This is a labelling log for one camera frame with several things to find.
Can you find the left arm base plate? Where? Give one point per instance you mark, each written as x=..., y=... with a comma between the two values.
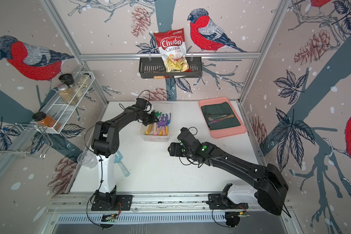
x=111, y=201

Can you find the Chuba cassava chips bag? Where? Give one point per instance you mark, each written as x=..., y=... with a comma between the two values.
x=172, y=49

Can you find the clear plastic storage box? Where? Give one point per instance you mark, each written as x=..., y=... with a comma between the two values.
x=161, y=107

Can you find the white wire shelf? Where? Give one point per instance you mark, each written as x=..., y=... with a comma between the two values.
x=62, y=112

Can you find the purple fork pink handle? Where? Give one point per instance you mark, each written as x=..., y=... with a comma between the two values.
x=161, y=126
x=157, y=129

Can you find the black wall basket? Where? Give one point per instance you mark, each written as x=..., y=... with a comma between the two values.
x=156, y=68

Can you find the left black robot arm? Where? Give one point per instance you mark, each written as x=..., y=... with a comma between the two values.
x=106, y=142

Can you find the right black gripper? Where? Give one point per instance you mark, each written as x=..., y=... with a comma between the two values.
x=176, y=146

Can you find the dark green rake wooden handle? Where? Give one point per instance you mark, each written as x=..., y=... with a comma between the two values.
x=157, y=114

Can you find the wire hook rack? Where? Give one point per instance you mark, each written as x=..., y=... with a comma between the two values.
x=25, y=140

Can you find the metal spoon on cloth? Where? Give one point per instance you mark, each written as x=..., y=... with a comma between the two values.
x=210, y=119

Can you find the pale spice jar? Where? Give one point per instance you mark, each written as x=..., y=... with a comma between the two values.
x=84, y=81

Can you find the blue fork rake yellow handle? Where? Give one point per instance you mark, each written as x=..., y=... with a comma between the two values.
x=166, y=126

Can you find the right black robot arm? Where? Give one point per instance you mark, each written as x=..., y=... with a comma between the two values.
x=271, y=187

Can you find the lime green rake wooden handle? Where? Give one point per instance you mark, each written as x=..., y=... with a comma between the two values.
x=150, y=129

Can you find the pink tray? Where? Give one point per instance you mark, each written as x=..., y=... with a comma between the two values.
x=225, y=132

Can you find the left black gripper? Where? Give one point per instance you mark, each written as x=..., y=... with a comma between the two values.
x=153, y=119

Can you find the dark green cloth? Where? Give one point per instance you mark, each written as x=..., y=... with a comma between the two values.
x=216, y=110

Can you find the beige spice jar silver lid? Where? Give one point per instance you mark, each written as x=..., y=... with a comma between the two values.
x=67, y=94

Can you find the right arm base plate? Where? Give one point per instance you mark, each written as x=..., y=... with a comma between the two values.
x=222, y=202

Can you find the light blue fork pale handle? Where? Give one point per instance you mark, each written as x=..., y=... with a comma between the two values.
x=118, y=160

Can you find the orange spice jar black lid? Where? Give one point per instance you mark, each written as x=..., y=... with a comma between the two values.
x=45, y=120

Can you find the clear glass cup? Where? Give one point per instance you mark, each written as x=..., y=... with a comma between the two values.
x=87, y=159

